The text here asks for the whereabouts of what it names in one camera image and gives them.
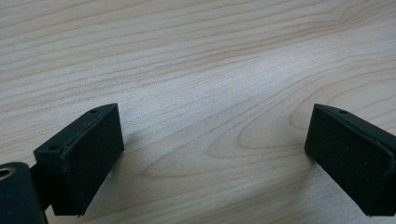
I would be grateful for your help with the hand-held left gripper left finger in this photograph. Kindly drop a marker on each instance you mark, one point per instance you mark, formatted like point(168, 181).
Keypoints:
point(84, 161)

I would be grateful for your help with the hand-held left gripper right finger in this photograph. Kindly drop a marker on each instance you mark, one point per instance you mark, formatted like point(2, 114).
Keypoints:
point(351, 155)

